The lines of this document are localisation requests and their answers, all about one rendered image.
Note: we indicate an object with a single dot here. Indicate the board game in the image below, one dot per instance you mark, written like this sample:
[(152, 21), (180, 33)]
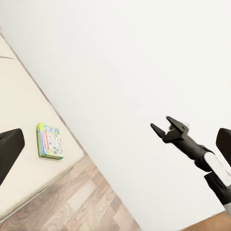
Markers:
[(49, 142)]

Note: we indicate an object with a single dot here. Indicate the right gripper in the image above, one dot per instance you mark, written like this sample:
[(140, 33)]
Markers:
[(179, 136)]

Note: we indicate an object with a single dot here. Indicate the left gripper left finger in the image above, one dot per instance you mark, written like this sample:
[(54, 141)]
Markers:
[(11, 144)]

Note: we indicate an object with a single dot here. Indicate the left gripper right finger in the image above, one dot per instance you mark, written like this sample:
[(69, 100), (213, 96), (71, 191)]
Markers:
[(223, 142)]

